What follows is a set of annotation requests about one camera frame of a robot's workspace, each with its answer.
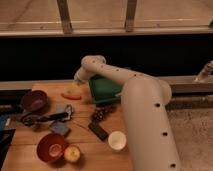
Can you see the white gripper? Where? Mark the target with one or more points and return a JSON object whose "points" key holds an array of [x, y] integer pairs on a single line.
{"points": [[81, 76]]}

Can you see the red pepper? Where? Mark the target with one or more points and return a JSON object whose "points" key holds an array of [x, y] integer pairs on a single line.
{"points": [[71, 96]]}

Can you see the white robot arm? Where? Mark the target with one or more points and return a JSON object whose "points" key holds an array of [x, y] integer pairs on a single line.
{"points": [[143, 99]]}

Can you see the green plastic tray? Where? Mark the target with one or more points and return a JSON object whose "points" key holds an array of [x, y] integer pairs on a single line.
{"points": [[103, 90]]}

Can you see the bunch of dark grapes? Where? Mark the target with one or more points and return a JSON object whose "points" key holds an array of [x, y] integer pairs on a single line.
{"points": [[101, 112]]}

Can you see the purple bowl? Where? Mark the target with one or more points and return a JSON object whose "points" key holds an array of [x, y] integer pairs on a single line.
{"points": [[34, 100]]}

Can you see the wooden cutting board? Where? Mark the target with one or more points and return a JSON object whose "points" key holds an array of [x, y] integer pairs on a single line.
{"points": [[96, 155]]}

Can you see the black remote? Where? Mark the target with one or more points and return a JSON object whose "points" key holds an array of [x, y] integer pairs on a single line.
{"points": [[98, 131]]}

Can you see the red bowl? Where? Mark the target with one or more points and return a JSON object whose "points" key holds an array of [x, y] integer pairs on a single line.
{"points": [[51, 148]]}

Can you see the white cup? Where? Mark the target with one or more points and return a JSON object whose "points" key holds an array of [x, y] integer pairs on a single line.
{"points": [[117, 141]]}

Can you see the apple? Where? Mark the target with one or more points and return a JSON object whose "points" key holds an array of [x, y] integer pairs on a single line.
{"points": [[72, 154]]}

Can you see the black handled tool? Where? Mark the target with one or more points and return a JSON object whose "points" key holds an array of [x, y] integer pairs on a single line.
{"points": [[33, 119]]}

